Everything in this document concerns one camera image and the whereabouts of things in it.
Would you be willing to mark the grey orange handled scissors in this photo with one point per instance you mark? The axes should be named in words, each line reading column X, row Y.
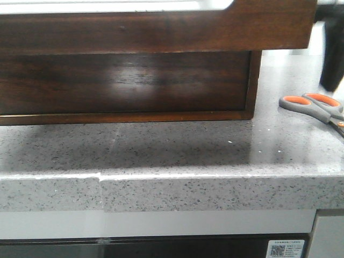
column 321, row 107

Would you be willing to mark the dark wooden drawer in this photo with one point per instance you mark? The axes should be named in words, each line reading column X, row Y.
column 243, row 26

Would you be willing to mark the white cabinet door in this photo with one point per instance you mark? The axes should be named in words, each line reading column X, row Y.
column 327, row 237

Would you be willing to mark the dark wooden drawer cabinet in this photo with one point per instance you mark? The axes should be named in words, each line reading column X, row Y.
column 254, row 86

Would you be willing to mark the white QR code label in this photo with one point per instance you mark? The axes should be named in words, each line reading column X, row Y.
column 285, row 248

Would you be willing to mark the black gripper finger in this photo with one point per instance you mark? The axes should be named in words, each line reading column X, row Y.
column 331, row 14

